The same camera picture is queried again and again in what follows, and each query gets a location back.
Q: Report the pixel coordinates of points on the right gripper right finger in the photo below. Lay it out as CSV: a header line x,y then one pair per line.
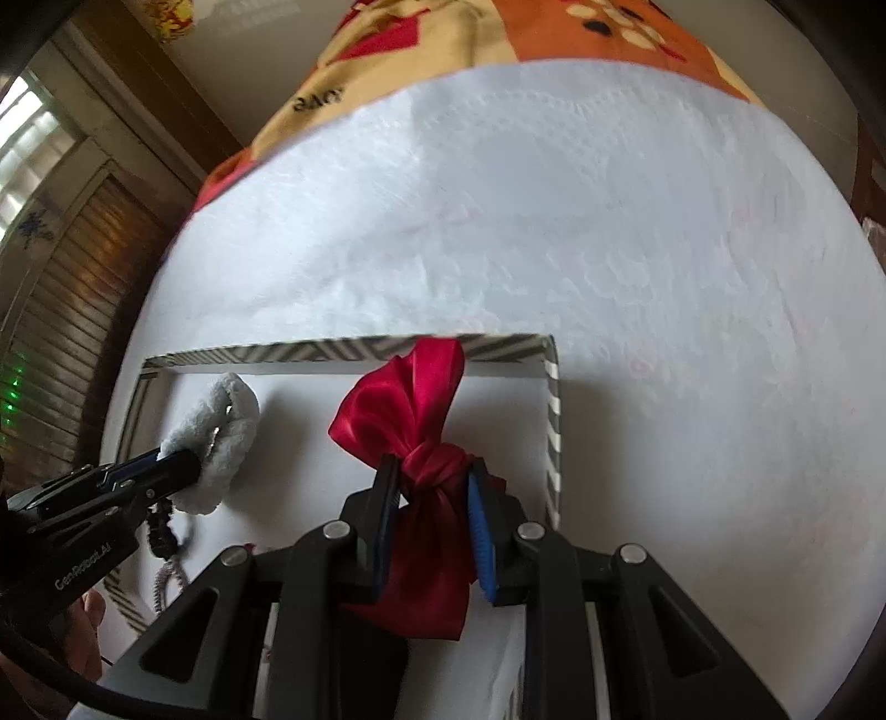
x,y
489,531

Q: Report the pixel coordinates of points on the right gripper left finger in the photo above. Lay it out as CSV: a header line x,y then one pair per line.
x,y
377,510

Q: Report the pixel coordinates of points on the red satin bow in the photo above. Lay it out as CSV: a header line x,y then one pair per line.
x,y
400,410

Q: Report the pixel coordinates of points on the white fluffy scrunchie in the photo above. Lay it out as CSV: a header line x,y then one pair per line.
x,y
220,430

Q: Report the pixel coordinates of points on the person left hand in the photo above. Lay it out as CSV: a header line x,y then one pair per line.
x,y
73,636

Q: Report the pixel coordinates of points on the striped black white box tray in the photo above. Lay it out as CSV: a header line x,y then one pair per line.
x,y
507,411

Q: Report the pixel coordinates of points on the white table cover cloth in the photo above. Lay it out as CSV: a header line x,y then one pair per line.
x,y
718,311

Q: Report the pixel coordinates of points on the orange patterned love blanket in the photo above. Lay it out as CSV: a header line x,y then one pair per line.
x,y
383,47

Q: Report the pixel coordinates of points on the wooden chair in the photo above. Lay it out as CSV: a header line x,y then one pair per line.
x,y
867,199

